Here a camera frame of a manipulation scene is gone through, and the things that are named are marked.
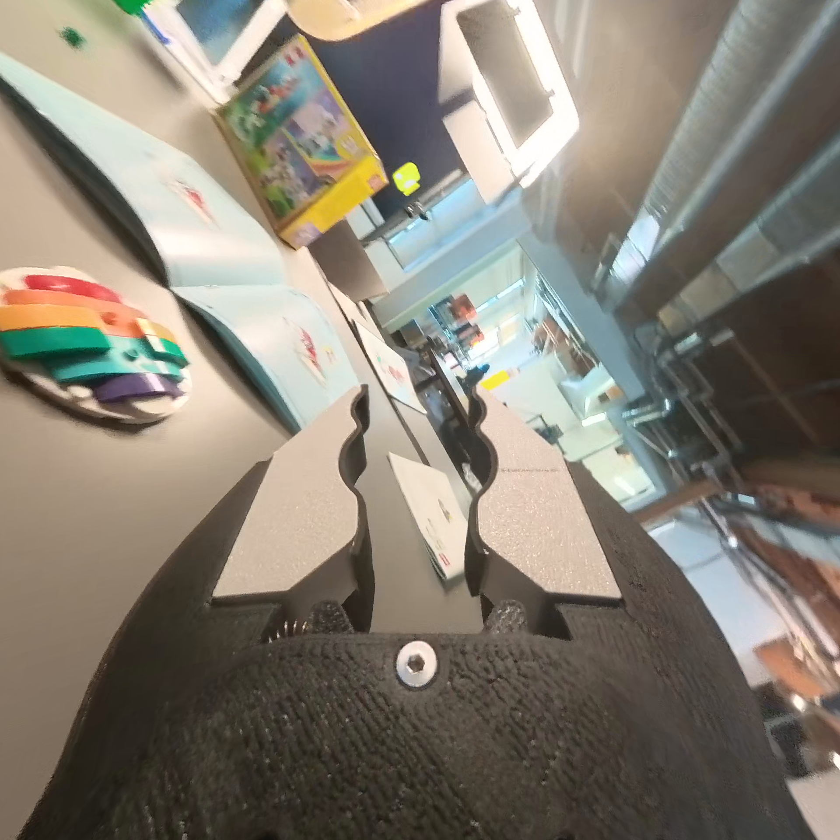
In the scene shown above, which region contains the closed instruction booklet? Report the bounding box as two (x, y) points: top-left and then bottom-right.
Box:
(351, 322), (427, 416)

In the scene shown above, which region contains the grey box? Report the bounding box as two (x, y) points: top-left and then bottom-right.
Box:
(308, 223), (391, 303)

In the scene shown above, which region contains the yellow lego set box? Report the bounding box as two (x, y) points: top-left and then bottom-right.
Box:
(215, 34), (388, 250)

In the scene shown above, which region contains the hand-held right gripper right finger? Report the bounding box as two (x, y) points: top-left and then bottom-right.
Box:
(465, 387), (623, 608)

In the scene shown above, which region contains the rainbow lego build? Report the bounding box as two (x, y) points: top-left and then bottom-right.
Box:
(0, 266), (193, 424)

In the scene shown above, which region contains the white paper leaflet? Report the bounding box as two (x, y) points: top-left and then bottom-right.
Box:
(387, 451), (473, 581)

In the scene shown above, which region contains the silver ventilation duct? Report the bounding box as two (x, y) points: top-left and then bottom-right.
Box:
(656, 151), (840, 336)
(594, 0), (840, 296)

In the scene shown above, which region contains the white plastic tray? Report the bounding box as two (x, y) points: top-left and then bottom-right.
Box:
(141, 0), (290, 106)

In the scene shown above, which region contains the white rounded frame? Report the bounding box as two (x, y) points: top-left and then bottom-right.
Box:
(438, 0), (581, 204)

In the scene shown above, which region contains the open instruction booklet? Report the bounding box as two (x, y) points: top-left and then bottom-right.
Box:
(0, 52), (361, 434)

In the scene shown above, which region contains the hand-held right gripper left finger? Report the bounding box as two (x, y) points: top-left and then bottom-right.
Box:
(212, 385), (376, 632)

